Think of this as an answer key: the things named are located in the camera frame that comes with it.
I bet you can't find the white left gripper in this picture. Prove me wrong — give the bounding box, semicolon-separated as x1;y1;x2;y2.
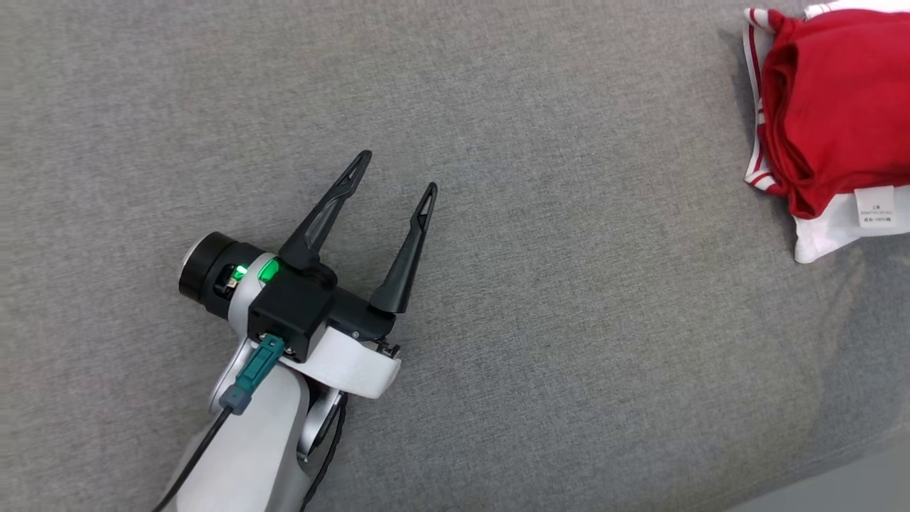
177;149;439;401

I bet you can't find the red white basketball jersey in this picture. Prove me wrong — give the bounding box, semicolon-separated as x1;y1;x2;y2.
742;0;910;266

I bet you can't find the grey fabric sofa seat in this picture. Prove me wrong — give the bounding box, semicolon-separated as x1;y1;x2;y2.
0;0;910;512

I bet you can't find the teal plug left camera cable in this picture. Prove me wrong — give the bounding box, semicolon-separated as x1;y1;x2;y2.
151;335;287;512

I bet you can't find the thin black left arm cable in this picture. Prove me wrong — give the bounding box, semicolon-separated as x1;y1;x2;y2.
300;393;350;512

